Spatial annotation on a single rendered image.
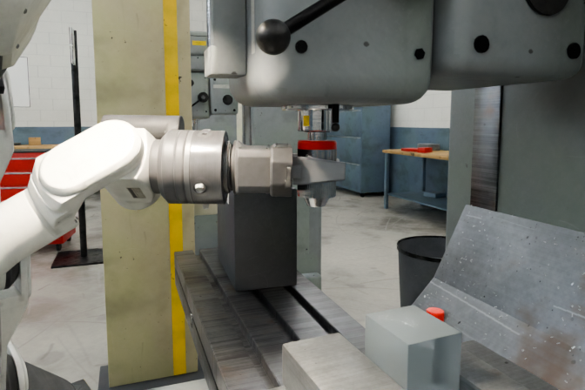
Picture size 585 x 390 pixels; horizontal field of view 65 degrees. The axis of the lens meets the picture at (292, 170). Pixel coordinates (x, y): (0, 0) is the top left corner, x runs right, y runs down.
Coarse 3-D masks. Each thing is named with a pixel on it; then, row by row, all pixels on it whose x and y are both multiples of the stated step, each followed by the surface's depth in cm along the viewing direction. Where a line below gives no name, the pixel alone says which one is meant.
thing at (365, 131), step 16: (240, 112) 876; (352, 112) 793; (368, 112) 766; (384, 112) 776; (240, 128) 879; (352, 128) 796; (368, 128) 769; (384, 128) 779; (352, 144) 798; (368, 144) 772; (384, 144) 782; (352, 160) 800; (368, 160) 775; (384, 160) 786; (352, 176) 802; (368, 176) 778; (384, 176) 789
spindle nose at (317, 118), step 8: (304, 112) 53; (312, 112) 52; (320, 112) 52; (328, 112) 52; (312, 120) 52; (320, 120) 52; (328, 120) 52; (304, 128) 53; (312, 128) 52; (320, 128) 52; (328, 128) 53
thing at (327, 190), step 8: (304, 152) 53; (312, 152) 53; (320, 152) 53; (328, 152) 53; (336, 152) 54; (336, 160) 55; (312, 184) 53; (320, 184) 53; (328, 184) 53; (304, 192) 54; (312, 192) 53; (320, 192) 53; (328, 192) 53
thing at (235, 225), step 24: (240, 216) 82; (264, 216) 84; (288, 216) 85; (240, 240) 83; (264, 240) 84; (288, 240) 86; (240, 264) 83; (264, 264) 85; (288, 264) 86; (240, 288) 84
